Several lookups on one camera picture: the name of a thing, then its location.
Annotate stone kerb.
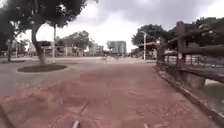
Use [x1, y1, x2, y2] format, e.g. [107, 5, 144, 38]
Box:
[153, 65, 224, 126]

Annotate group of trees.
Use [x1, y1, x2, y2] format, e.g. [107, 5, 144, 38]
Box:
[54, 30, 95, 57]

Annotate wooden rail fence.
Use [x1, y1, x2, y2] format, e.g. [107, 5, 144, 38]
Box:
[155, 19, 224, 90]

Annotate grey paving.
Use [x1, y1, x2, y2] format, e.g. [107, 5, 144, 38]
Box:
[0, 56, 158, 98]

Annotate round planting bed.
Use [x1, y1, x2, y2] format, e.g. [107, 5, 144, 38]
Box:
[16, 63, 68, 74]

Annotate trees behind fence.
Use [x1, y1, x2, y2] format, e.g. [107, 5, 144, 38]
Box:
[186, 16, 224, 48]

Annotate red brick path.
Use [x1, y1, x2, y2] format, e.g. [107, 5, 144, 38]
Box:
[0, 62, 221, 128]

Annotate large tree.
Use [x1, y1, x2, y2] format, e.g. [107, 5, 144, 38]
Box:
[0, 0, 99, 66]

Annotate grey building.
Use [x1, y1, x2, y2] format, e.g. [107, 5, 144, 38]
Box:
[107, 40, 128, 56]

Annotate lamp pole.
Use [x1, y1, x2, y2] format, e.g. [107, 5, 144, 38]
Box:
[139, 30, 148, 62]

